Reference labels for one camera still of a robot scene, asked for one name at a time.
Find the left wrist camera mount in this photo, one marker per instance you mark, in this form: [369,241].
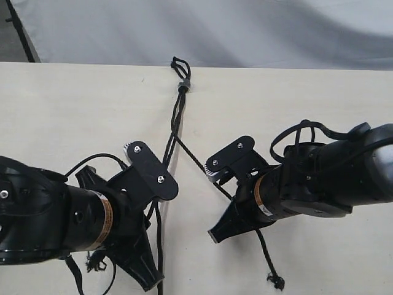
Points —
[151,170]

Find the white backdrop cloth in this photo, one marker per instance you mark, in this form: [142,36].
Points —
[235,34]

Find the black backdrop stand pole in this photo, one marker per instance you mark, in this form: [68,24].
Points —
[26,43]

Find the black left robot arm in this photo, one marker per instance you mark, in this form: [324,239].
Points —
[44,218]

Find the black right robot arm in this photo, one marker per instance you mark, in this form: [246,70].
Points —
[325,180]

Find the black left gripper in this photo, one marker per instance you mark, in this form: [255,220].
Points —
[123,198]

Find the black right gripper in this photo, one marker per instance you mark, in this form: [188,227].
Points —
[269,197]

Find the clear tape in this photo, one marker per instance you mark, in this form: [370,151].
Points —
[184,86]

